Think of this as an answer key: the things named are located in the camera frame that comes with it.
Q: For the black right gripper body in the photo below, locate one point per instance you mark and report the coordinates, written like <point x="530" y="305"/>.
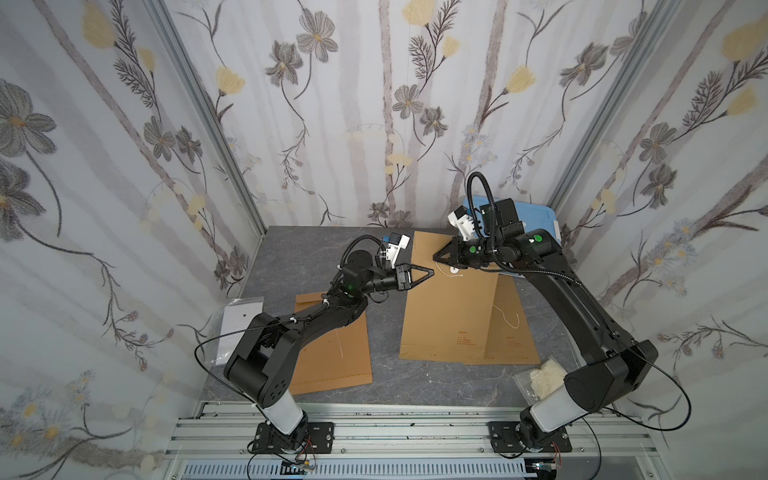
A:
<point x="461" y="255"/>

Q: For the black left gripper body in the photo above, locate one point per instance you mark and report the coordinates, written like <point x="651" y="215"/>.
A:
<point x="405" y="278"/>

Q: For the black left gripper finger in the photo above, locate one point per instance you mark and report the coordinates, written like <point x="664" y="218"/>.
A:
<point x="418" y="278"/>
<point x="408" y="267"/>

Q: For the brown kraft file bag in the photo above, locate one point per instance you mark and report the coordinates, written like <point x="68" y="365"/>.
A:
<point x="447" y="318"/>
<point x="510" y="340"/>
<point x="338" y="359"/>

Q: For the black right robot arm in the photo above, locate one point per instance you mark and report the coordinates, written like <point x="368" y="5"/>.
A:
<point x="615" y="363"/>

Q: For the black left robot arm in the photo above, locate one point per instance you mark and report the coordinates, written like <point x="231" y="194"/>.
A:
<point x="263" y="362"/>

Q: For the plastic bag with white stuff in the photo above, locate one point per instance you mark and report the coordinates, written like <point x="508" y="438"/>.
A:
<point x="537" y="383"/>

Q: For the clear plastic bag left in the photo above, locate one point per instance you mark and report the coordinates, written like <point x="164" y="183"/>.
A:
<point x="234" y="318"/>

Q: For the blue lidded white storage box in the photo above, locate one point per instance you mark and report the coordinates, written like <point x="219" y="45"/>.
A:
<point x="537" y="216"/>

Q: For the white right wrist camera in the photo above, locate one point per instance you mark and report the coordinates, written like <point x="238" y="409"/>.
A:
<point x="462" y="220"/>

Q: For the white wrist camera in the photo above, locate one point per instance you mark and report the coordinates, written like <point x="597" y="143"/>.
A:
<point x="394" y="244"/>
<point x="462" y="220"/>

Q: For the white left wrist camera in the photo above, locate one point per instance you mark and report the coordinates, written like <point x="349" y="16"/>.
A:
<point x="394" y="244"/>

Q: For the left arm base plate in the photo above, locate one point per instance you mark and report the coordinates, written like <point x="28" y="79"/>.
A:
<point x="309" y="437"/>

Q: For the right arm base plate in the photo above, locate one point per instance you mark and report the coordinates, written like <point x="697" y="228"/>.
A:
<point x="515" y="437"/>

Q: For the white slotted cable duct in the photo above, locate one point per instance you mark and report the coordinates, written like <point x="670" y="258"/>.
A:
<point x="387" y="468"/>

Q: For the aluminium rail frame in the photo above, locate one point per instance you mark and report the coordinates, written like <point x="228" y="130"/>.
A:
<point x="605" y="446"/>

